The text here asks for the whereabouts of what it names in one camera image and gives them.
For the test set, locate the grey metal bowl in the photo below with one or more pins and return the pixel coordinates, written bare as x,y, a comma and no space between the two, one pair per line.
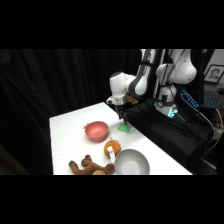
132,162

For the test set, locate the green triangle block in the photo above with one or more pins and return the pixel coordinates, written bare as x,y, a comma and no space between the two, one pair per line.
124,128

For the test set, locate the black draped robot stand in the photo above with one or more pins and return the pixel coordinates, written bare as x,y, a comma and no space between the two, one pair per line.
160,133

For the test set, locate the orange plush toy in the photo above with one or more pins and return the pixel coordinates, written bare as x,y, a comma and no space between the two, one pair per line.
112,146

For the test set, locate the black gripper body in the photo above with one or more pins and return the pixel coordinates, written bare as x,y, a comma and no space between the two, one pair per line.
120,106

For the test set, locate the brown plush teddy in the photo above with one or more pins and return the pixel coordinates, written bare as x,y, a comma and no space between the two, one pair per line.
90,167

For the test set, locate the green base light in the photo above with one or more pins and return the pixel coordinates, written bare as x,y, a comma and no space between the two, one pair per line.
172,113

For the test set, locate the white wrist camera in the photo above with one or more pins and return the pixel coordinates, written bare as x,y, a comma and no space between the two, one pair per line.
110,100

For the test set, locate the black curtain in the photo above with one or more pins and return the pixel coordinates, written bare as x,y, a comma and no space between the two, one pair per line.
33,100

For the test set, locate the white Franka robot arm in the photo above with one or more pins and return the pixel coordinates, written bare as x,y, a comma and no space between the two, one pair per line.
118,83

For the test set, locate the framed portrait picture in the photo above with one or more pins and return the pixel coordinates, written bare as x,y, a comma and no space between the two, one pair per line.
214,73

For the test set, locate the pink bowl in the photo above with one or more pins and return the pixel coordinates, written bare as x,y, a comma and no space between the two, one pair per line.
96,131

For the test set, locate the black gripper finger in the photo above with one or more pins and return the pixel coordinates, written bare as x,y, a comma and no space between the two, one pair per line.
125,118
119,115

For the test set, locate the blue lit device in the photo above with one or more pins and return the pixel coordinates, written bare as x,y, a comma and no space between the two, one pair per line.
189,99

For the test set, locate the blue backlit keyboard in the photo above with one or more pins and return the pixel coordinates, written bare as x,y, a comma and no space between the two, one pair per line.
213,100

